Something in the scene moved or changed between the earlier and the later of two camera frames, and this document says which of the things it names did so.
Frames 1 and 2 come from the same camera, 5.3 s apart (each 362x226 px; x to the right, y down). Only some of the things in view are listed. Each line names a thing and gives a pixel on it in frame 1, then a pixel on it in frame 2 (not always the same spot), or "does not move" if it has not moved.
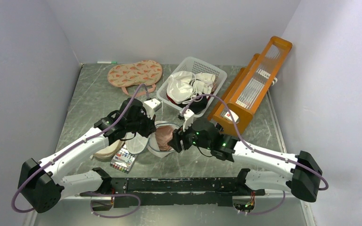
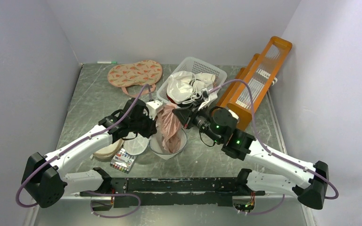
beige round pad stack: x=111 y=151 does not move
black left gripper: x=150 y=127 does not move
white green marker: x=107 y=62 does not move
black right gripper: x=178 y=135 → x=186 y=116
